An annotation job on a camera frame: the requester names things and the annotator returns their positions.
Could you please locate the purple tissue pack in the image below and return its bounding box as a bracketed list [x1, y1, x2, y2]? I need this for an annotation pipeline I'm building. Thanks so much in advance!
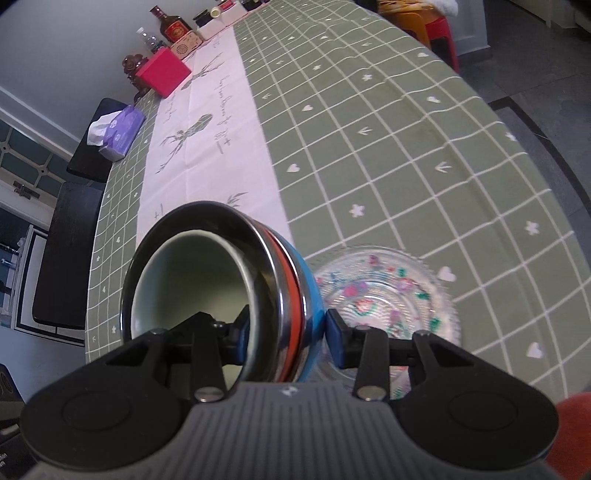
[87, 105, 147, 162]

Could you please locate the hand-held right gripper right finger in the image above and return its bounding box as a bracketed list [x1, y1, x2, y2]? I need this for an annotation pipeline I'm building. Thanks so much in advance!
[324, 309, 472, 401]

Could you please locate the brown bear flask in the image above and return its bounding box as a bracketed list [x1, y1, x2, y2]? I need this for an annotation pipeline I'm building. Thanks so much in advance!
[122, 54, 151, 104]

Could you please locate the clear water bottle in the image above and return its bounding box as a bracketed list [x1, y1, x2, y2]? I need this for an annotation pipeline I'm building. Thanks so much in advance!
[137, 27, 167, 54]

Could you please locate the white box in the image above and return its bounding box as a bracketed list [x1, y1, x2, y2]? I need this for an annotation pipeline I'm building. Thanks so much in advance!
[198, 6, 247, 40]

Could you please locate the blue steel bowl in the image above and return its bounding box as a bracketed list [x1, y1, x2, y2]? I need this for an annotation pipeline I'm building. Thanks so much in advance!
[259, 222, 331, 384]

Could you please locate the small wooden box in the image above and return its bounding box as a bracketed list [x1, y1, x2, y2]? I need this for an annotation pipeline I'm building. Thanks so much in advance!
[168, 34, 204, 61]

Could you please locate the pink box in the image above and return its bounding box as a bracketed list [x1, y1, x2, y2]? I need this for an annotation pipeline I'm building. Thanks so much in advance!
[137, 48, 192, 99]

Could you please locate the white deer print table runner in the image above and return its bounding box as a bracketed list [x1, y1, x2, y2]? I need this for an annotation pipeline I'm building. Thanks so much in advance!
[136, 9, 291, 259]

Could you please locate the red stool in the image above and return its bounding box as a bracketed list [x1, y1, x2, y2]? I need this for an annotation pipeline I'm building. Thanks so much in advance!
[418, 14, 460, 72]

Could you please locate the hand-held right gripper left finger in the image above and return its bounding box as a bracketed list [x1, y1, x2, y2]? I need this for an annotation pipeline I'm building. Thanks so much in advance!
[106, 308, 252, 402]

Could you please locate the orange steel bowl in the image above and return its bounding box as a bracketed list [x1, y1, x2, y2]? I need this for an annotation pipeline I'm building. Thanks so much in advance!
[121, 202, 305, 384]

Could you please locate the red label liquor bottle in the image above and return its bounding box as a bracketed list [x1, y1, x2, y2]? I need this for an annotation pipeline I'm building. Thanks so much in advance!
[150, 6, 195, 44]

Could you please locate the green ceramic bowl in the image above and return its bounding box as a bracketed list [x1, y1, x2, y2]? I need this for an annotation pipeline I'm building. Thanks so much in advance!
[129, 229, 254, 384]

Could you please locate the glass panel door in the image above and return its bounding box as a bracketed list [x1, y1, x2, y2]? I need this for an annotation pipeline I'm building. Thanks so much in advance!
[0, 117, 77, 333]

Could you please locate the orange stool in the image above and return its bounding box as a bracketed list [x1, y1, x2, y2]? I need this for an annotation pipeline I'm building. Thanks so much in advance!
[381, 9, 432, 51]

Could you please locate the flowered glass plate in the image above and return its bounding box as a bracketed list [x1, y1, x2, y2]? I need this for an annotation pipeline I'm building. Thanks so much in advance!
[314, 248, 455, 398]
[314, 249, 460, 398]

